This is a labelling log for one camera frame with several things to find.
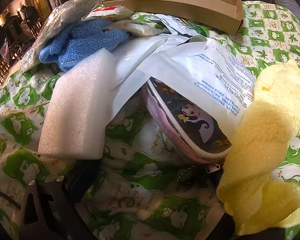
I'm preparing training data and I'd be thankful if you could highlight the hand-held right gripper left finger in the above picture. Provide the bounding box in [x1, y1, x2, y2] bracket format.
[19, 160, 100, 240]

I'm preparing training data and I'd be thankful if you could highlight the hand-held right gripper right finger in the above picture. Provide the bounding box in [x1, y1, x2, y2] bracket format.
[221, 212, 238, 238]

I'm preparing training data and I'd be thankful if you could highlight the white foam block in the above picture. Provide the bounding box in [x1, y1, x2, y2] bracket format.
[37, 47, 120, 160]

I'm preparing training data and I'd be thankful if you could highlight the green and white packet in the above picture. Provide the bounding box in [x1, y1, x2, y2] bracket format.
[150, 14, 213, 40]

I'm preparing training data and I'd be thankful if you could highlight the green and white printed blanket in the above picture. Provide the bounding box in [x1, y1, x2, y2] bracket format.
[0, 1, 300, 240]

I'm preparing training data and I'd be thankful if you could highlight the black bead chain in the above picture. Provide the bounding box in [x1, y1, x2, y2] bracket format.
[176, 169, 203, 189]

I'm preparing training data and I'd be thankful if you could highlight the blue towel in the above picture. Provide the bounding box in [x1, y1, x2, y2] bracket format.
[39, 20, 130, 72]

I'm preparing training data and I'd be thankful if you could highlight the white printed plastic bag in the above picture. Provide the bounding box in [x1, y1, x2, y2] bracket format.
[110, 34, 257, 135]

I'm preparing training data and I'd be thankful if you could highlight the pink cartoon pencil pouch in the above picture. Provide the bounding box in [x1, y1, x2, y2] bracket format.
[142, 77, 233, 174]

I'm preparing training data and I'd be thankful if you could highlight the red and white packet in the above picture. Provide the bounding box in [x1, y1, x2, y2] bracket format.
[84, 5, 134, 22]

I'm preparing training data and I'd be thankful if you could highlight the clear crinkled plastic bag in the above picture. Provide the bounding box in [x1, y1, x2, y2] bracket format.
[21, 0, 117, 73]

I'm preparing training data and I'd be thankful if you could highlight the shallow cardboard box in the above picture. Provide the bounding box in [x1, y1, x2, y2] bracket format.
[102, 0, 244, 37]

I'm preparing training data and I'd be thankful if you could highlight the plain white packet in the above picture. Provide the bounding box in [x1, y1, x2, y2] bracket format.
[104, 20, 167, 38]

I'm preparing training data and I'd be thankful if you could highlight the yellow towel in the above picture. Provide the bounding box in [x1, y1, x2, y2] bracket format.
[216, 59, 300, 237]

